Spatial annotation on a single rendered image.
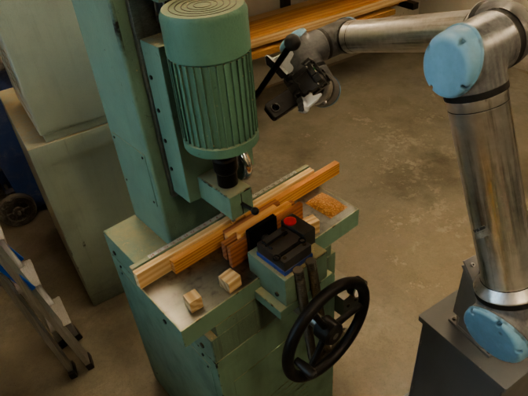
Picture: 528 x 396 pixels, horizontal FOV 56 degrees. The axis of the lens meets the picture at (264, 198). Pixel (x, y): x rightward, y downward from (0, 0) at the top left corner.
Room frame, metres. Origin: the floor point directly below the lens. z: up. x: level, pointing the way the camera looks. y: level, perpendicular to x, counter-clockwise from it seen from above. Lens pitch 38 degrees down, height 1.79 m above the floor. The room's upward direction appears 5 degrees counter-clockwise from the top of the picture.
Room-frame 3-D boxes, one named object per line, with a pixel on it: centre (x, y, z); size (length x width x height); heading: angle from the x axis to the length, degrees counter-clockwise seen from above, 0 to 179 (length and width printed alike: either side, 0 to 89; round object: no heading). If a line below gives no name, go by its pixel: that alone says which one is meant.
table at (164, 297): (0.93, 0.01, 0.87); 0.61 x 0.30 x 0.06; 128
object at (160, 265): (1.03, 0.09, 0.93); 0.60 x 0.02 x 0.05; 128
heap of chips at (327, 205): (1.10, -0.17, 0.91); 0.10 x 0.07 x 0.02; 38
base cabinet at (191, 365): (1.10, 0.16, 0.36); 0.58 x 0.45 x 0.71; 38
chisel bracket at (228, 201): (1.03, 0.10, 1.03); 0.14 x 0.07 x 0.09; 38
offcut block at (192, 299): (0.78, 0.18, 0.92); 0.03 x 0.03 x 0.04; 33
